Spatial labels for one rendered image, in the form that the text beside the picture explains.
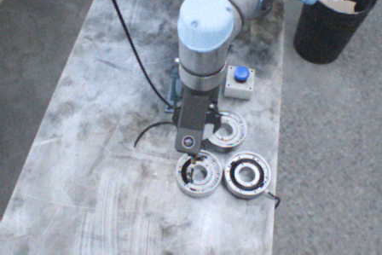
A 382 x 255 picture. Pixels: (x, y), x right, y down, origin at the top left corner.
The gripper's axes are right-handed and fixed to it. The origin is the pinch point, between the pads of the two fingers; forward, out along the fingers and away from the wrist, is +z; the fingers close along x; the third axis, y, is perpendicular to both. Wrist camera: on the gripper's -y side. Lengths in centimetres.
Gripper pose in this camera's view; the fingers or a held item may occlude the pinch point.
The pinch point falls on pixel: (195, 137)
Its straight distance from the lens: 80.9
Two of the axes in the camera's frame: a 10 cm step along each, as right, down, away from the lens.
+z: -0.3, 5.1, 8.6
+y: 1.4, -8.5, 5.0
